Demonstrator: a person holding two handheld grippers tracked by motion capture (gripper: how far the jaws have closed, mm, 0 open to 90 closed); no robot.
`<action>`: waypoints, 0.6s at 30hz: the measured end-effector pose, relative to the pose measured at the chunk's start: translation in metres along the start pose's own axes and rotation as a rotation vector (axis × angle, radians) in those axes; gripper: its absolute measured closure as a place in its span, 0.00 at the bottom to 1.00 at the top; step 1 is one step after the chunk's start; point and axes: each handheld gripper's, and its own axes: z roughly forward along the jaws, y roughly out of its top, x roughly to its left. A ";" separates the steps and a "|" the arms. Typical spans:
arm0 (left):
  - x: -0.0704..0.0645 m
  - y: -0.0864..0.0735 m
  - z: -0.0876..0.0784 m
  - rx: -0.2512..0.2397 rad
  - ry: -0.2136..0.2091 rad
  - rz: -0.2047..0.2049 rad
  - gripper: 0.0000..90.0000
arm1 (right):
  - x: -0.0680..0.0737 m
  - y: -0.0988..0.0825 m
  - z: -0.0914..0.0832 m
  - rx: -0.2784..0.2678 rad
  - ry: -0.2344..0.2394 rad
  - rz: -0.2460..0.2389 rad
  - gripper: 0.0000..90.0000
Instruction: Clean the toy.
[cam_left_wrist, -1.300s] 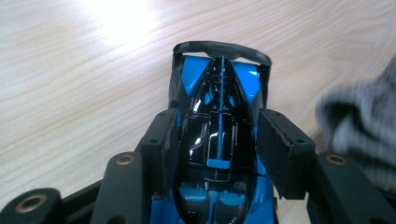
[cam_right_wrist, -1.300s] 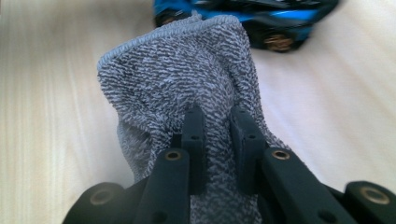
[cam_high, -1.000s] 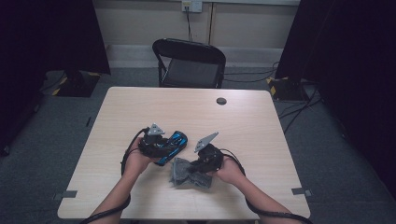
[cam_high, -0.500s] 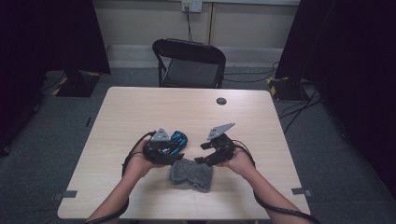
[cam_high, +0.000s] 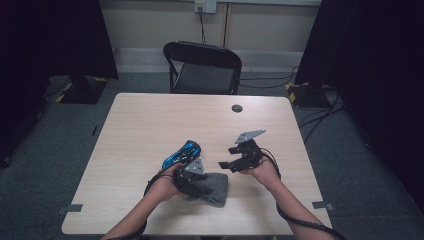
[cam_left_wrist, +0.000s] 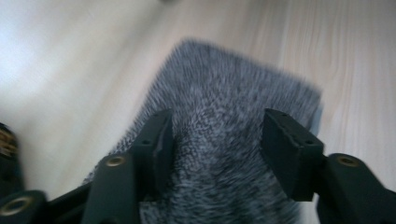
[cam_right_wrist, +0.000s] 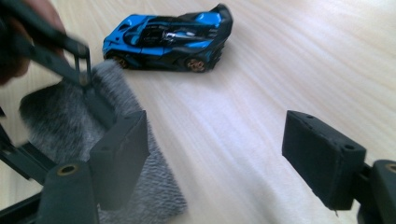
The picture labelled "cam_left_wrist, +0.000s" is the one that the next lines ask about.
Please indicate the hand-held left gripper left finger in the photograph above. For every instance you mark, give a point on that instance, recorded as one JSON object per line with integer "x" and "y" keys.
{"x": 155, "y": 149}

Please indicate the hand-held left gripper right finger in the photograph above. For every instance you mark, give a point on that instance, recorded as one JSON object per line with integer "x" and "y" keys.
{"x": 292, "y": 155}

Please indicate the grey and blue fuzzy sock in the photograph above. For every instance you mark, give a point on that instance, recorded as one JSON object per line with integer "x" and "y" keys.
{"x": 218, "y": 77}

